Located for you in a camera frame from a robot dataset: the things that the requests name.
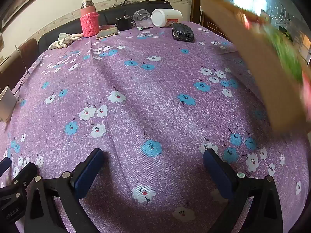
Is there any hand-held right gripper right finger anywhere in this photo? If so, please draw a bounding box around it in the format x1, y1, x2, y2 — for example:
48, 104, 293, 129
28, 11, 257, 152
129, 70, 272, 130
204, 149, 283, 233

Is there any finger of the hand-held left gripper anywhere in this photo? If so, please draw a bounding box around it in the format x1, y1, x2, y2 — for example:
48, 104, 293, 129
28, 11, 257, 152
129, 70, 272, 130
0, 156, 12, 176
0, 163, 38, 199

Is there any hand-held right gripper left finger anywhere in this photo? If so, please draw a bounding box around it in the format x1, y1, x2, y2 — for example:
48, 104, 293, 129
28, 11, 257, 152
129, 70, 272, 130
24, 148, 105, 233

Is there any shallow cardboard box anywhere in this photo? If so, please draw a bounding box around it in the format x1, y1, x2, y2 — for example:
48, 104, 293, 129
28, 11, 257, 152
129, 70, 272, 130
199, 0, 311, 133

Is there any purple floral tablecloth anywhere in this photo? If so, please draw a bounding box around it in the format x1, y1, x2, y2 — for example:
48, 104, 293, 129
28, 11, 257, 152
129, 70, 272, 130
0, 21, 311, 233

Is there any brown chair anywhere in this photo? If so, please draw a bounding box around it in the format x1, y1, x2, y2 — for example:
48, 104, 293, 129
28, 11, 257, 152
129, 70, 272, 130
0, 39, 39, 88

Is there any crumpled white cloth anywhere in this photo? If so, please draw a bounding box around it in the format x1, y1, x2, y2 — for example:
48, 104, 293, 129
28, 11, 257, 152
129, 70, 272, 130
48, 32, 83, 50

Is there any black glasses case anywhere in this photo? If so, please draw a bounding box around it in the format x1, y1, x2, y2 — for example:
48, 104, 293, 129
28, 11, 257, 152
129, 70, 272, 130
171, 23, 195, 42

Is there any pink bottle with knitted sleeve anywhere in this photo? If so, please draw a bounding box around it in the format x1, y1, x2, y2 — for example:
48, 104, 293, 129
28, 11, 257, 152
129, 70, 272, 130
80, 0, 100, 38

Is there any wooden lattice cabinet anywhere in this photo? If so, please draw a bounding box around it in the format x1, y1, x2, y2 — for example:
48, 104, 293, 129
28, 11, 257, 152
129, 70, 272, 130
202, 21, 229, 37

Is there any small black jar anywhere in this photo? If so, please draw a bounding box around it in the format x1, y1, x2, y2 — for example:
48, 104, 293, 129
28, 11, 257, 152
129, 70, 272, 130
117, 11, 133, 31

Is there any black sofa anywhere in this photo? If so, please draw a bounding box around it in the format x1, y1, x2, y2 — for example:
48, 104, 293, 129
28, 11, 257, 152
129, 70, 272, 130
38, 1, 174, 54

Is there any clear glass cup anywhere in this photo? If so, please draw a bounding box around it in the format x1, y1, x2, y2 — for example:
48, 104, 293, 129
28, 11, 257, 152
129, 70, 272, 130
133, 9, 152, 27

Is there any large white plastic jar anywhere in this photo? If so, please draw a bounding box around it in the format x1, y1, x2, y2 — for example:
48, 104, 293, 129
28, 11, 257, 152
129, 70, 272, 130
151, 8, 183, 28

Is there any dark clothing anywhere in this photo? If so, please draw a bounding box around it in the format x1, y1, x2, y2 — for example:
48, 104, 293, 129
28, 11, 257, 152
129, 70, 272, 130
120, 0, 170, 6

